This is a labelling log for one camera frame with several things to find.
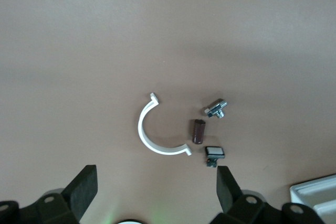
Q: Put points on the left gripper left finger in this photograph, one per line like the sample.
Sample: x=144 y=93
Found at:
x=81 y=192

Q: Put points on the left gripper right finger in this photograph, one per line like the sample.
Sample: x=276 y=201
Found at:
x=225 y=190

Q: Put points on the white square push button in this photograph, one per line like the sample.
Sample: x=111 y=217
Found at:
x=214 y=151

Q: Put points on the white drawer cabinet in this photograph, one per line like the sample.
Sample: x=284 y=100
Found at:
x=315 y=190

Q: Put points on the dark brown ribbed block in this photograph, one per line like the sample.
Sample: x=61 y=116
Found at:
x=197 y=132

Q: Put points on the silver metal bolt with nut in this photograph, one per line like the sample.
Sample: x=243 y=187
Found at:
x=214 y=107

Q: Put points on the white semicircular pipe clamp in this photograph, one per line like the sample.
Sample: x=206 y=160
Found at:
x=140 y=128

